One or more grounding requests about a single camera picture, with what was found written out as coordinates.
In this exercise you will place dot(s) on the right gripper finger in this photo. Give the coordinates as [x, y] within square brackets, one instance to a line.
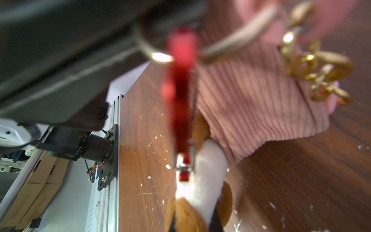
[58, 58]

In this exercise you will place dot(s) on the pink corduroy pouch bag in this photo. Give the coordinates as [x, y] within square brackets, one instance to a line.
[249, 99]

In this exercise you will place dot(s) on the white brown plush decoration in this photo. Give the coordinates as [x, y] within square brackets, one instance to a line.
[205, 204]

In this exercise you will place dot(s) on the gold keychain clasp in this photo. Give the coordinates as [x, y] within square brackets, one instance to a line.
[320, 68]

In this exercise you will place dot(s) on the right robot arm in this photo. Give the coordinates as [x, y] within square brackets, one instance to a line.
[65, 142]

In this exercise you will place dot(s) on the cardboard box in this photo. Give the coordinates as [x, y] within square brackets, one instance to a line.
[39, 189]

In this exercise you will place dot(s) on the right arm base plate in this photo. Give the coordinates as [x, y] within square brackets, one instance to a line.
[109, 170]

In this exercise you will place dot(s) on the aluminium front rail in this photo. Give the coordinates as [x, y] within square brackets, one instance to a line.
[103, 204]

